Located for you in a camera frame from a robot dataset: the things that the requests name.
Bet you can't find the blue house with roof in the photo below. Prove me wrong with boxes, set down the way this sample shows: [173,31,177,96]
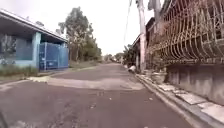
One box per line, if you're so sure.
[0,8,69,69]

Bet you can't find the concrete utility pole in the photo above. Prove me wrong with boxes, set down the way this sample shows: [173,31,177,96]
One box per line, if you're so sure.
[135,0,148,72]

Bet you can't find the blue metal gate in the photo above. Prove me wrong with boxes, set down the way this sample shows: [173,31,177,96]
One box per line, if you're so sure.
[38,41,70,71]

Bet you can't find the grey asphalt road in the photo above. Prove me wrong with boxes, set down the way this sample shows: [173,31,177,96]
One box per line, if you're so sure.
[0,62,196,128]

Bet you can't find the grass verge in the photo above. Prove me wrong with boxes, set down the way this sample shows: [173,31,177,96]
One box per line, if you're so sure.
[0,59,101,82]

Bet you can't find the grey concrete wall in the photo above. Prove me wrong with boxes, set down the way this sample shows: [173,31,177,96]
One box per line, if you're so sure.
[165,62,224,107]

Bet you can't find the curved metal bar fence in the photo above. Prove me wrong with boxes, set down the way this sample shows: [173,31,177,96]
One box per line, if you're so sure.
[145,0,224,65]

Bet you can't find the overhead wires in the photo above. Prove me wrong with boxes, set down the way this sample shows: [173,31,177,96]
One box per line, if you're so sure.
[122,0,134,48]

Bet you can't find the concrete slab kerb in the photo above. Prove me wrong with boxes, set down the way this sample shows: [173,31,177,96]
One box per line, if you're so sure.
[134,73,224,128]

